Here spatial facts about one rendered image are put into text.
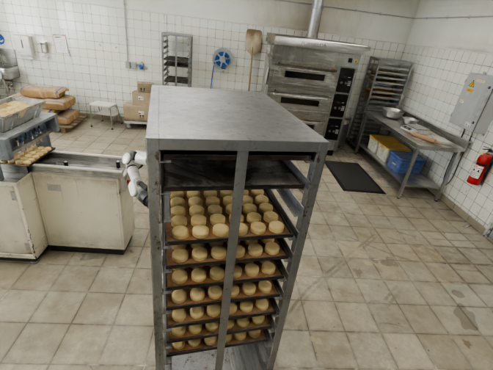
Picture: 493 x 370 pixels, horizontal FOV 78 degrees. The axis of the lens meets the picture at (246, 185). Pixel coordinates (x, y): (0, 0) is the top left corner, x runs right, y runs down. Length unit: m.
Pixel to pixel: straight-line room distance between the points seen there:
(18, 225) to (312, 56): 4.67
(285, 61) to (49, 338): 4.80
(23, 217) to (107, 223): 0.62
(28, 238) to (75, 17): 4.78
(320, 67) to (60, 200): 4.40
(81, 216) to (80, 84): 4.49
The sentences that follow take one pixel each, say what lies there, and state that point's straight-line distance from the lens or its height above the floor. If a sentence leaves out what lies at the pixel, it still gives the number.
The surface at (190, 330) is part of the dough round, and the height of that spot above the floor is 1.05.
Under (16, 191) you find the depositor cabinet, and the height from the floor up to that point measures 0.76.
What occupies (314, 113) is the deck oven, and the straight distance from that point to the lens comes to 5.76.
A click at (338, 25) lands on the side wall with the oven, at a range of 6.80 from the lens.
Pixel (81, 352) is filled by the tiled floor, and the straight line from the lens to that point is 2.61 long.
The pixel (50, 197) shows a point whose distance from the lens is 3.07.
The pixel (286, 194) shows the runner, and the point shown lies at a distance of 1.05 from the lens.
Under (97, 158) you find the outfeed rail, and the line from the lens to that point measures 3.08.
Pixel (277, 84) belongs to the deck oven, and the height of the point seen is 1.25.
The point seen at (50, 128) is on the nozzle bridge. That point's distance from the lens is 3.36.
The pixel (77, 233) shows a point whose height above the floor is 0.24.
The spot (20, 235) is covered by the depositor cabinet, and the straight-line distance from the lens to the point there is 3.19.
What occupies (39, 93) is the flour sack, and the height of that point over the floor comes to 0.62.
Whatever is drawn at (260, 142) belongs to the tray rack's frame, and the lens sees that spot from 0.79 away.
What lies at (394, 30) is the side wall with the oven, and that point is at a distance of 7.22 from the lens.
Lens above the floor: 2.07
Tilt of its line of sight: 27 degrees down
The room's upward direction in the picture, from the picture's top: 7 degrees clockwise
